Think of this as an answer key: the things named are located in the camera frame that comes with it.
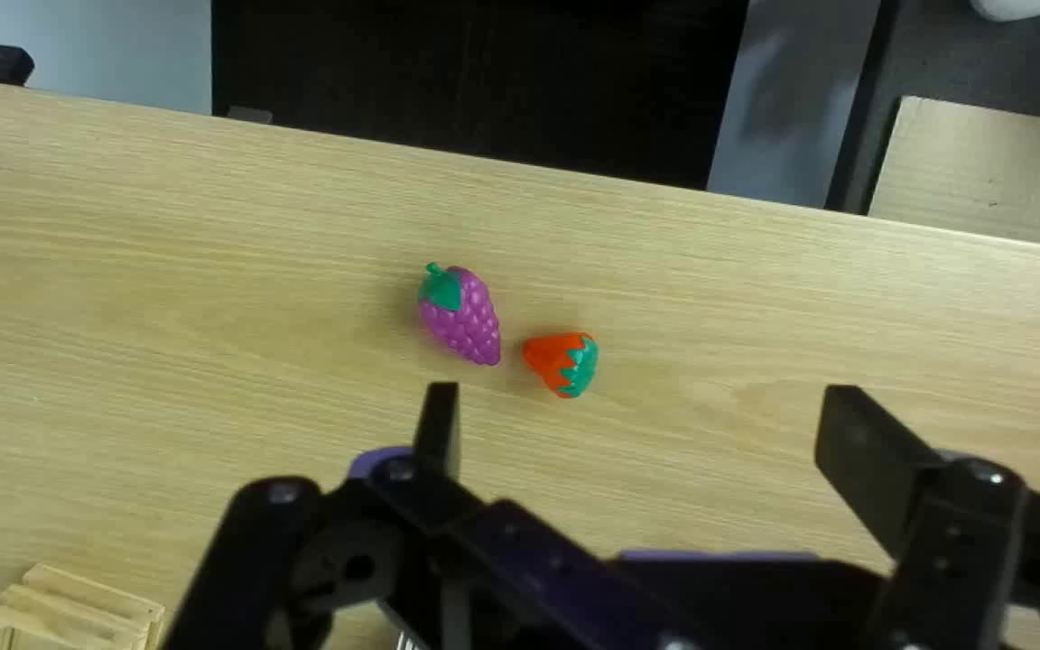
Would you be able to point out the purple toy strawberry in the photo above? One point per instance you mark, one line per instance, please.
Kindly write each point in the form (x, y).
(467, 320)

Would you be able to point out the tan side board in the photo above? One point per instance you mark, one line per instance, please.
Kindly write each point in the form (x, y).
(991, 167)

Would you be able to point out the wooden slat crate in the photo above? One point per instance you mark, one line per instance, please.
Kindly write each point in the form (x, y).
(61, 615)

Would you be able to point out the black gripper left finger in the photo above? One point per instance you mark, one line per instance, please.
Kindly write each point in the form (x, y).
(305, 564)

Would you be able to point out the red toy strawberry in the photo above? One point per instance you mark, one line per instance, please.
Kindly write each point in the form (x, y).
(553, 360)

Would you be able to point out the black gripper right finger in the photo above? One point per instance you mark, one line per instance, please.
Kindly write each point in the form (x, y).
(955, 544)

